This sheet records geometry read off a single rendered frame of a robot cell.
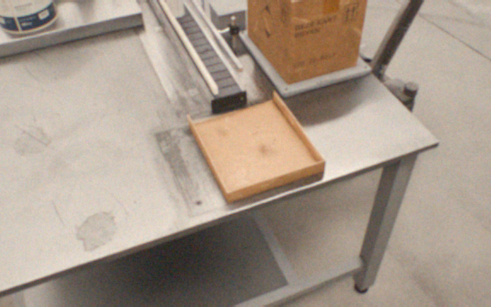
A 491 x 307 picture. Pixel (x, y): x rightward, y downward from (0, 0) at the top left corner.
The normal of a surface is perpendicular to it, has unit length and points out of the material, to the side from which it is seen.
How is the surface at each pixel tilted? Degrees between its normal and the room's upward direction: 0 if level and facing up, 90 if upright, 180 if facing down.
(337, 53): 90
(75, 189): 0
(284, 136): 0
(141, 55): 0
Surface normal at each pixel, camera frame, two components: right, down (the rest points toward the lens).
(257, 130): 0.00, -0.70
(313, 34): 0.40, 0.65
